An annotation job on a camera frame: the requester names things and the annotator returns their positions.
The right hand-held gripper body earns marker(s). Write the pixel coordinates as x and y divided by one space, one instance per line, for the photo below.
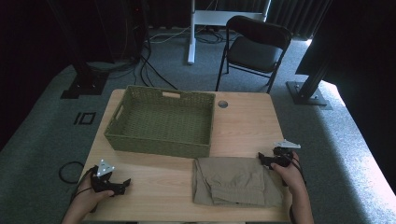
284 155

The person's right hand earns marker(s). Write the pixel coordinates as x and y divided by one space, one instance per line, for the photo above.
289 175

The dark curtain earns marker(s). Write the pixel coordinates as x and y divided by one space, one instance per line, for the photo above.
295 15

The khaki pants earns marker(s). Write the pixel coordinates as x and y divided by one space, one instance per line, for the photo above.
235 182

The green woven basket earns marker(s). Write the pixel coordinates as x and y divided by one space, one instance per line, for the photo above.
165 123

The black metal stand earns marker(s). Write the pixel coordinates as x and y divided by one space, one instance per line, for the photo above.
84 77
308 90

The black folding chair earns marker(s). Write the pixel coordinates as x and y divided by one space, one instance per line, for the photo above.
253 49

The white desk frame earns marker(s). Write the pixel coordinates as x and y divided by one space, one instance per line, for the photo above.
192 37

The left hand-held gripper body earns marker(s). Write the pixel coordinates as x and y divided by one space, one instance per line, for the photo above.
104 183

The grey table grommet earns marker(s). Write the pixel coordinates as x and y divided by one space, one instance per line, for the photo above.
223 104

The person's left hand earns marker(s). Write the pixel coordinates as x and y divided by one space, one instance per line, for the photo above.
90 197

